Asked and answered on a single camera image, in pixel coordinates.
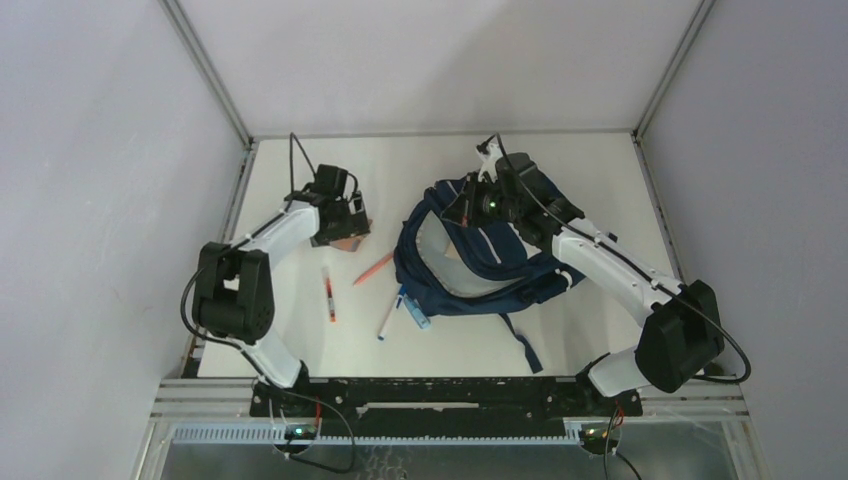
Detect white marker blue cap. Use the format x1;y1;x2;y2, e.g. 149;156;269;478
377;285;406;342

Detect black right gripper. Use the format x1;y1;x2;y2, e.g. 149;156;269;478
441;174;521;230

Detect black mounting rail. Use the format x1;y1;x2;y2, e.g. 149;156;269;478
249;376;643;441

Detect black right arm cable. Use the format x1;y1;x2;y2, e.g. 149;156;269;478
476;132;753;387

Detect red and white pen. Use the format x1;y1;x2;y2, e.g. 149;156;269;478
321;266;337;323

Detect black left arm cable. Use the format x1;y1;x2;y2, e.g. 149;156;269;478
180;132;359;359

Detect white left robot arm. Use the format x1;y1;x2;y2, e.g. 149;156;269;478
179;164;370;417

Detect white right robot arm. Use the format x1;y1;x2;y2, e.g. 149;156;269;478
442;153;726;416

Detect orange pen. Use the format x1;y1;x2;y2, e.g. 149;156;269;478
353;251;394;286

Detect navy blue student backpack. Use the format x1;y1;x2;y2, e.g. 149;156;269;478
392;168;621;376

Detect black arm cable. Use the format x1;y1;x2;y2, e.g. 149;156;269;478
180;132;359;359
476;132;753;387

